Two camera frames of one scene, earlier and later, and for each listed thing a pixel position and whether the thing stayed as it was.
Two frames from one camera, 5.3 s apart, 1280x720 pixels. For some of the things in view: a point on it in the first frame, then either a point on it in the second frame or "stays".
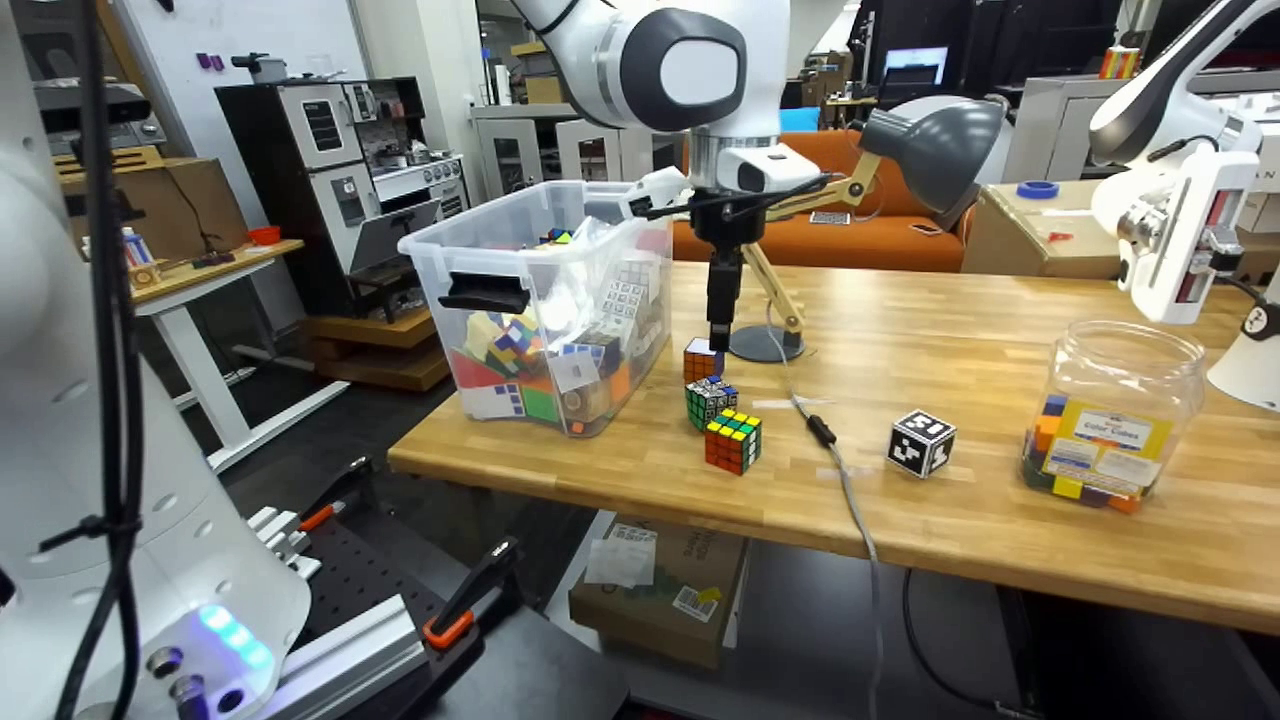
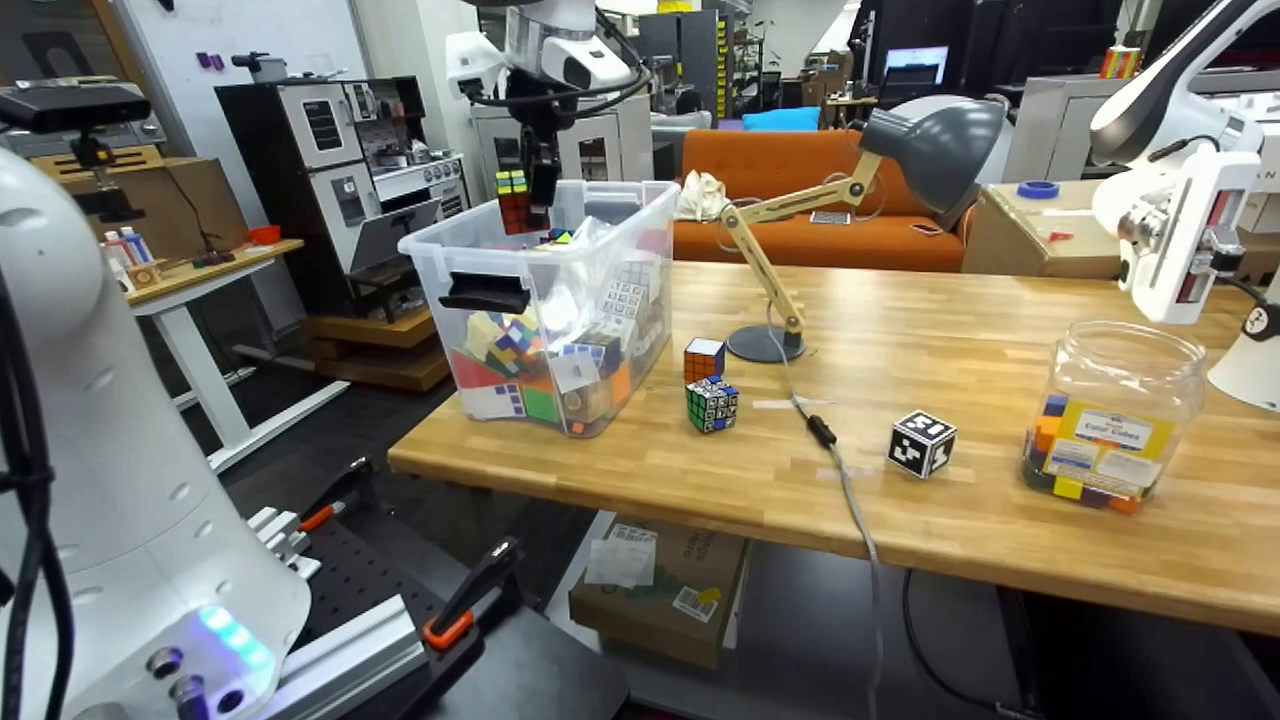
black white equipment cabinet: [340, 173] stays
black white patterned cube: [922, 442] stays
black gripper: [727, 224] -> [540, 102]
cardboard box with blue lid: [1039, 229] stays
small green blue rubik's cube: [706, 398] stays
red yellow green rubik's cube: [734, 442] -> [514, 185]
